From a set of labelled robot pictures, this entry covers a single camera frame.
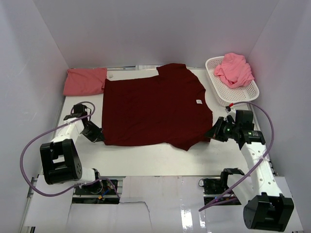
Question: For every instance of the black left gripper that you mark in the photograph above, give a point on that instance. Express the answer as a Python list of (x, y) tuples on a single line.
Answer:
[(97, 136)]

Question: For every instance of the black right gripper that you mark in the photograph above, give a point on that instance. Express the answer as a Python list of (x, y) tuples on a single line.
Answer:
[(215, 132)]

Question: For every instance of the dark red t-shirt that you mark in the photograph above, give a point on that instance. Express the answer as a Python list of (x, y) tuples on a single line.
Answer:
[(167, 108)]

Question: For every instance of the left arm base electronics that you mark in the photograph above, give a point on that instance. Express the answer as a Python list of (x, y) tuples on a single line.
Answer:
[(99, 193)]

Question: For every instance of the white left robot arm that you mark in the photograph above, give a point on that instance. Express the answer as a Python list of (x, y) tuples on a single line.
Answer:
[(60, 158)]

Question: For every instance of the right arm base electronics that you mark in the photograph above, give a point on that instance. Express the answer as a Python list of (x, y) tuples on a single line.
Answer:
[(214, 186)]

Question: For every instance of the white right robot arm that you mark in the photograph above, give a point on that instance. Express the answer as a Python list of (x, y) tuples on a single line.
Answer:
[(264, 205)]

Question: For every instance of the folded salmon t-shirt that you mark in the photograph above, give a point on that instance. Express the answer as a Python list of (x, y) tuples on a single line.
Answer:
[(85, 81)]

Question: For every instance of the crumpled pink t-shirt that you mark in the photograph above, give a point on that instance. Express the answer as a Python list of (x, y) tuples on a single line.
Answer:
[(234, 71)]

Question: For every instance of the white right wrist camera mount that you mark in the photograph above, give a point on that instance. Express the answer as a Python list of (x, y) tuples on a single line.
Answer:
[(231, 113)]

